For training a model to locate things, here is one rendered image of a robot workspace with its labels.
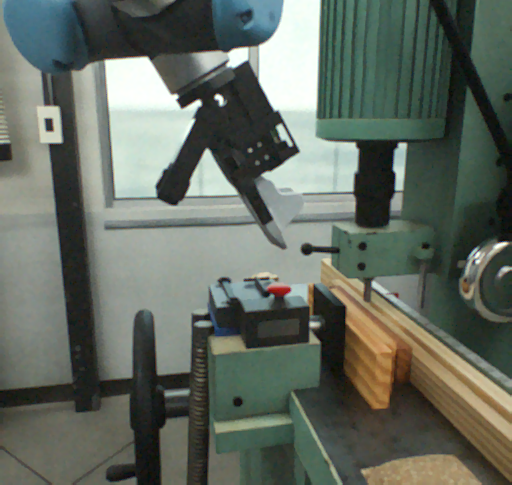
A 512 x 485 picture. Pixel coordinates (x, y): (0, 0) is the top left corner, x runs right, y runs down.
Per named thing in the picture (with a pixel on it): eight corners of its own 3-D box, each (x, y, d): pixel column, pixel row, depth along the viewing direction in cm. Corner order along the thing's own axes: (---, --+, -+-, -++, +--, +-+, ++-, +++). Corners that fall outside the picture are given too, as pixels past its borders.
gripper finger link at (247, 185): (277, 221, 51) (237, 152, 49) (266, 229, 51) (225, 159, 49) (267, 213, 56) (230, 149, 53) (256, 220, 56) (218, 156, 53)
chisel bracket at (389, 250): (329, 274, 75) (331, 222, 73) (409, 269, 78) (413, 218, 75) (347, 291, 68) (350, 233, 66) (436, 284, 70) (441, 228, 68)
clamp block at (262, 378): (200, 363, 70) (199, 306, 68) (287, 353, 73) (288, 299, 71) (213, 424, 56) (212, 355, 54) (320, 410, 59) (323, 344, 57)
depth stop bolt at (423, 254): (408, 304, 71) (413, 241, 68) (420, 303, 71) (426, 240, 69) (416, 309, 69) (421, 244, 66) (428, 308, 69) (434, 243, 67)
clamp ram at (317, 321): (272, 343, 69) (272, 285, 67) (320, 338, 70) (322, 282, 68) (289, 375, 60) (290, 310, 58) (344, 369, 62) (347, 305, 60)
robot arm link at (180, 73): (150, 58, 45) (150, 67, 53) (176, 101, 47) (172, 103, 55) (217, 18, 46) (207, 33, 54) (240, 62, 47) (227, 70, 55)
